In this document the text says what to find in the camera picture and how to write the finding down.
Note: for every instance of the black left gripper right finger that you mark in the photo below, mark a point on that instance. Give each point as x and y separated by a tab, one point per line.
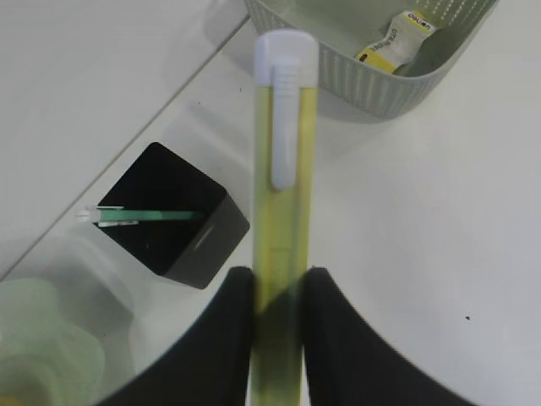
348	363

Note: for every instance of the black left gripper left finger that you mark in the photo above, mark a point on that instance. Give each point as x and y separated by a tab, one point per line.
209	364

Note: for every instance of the teal utility knife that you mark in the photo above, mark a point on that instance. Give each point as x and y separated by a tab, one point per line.
113	216

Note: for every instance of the yellow utility knife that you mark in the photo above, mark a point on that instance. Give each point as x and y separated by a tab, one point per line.
286	66

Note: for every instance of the black square pen holder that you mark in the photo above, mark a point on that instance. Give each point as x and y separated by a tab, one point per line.
178	222

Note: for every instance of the green wavy glass plate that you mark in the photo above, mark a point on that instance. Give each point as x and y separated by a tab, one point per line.
45	359

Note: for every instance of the green woven plastic basket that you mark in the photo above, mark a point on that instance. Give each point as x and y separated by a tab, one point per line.
343	28

